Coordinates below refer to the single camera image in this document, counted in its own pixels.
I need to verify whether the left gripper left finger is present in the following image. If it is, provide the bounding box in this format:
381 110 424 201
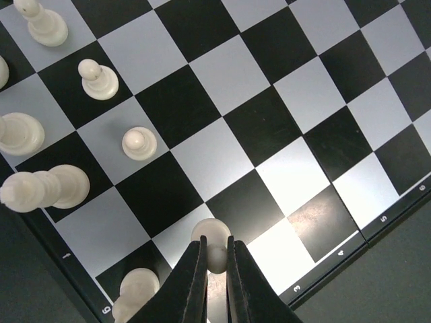
129 236 207 323

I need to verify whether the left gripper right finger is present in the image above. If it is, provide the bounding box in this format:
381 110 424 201
226 236 302 323

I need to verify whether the white pawn piece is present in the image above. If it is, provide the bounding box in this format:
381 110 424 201
77 59 119 100
13 0 69 47
191 218 231 275
122 127 157 161

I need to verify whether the white king chess piece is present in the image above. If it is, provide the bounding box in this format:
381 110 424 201
1 112 45 156

